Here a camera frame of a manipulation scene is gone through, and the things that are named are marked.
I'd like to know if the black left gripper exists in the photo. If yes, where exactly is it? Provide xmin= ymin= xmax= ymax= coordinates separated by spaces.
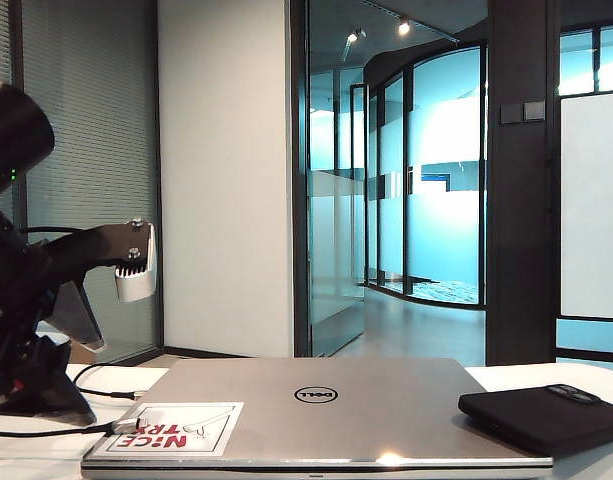
xmin=0 ymin=249 xmax=107 ymax=426

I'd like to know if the black charging cable silver plug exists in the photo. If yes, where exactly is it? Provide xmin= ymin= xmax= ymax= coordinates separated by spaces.
xmin=0 ymin=363 xmax=157 ymax=440

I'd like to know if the black smartphone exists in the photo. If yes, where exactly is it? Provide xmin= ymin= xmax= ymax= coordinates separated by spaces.
xmin=458 ymin=383 xmax=613 ymax=459

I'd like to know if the white sticker red text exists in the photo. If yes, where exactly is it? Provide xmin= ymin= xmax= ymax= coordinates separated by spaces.
xmin=94 ymin=401 xmax=246 ymax=457

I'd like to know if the wide grey venetian blind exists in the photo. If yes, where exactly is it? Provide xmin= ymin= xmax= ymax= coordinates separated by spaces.
xmin=23 ymin=0 xmax=160 ymax=361

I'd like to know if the silver Dell laptop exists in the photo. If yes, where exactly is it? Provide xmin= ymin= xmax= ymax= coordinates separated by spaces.
xmin=80 ymin=356 xmax=556 ymax=480

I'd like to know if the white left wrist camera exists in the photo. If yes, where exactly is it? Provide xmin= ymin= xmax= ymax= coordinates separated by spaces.
xmin=114 ymin=222 xmax=158 ymax=304

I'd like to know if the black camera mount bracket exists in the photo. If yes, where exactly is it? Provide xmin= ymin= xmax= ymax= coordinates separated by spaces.
xmin=25 ymin=222 xmax=152 ymax=291

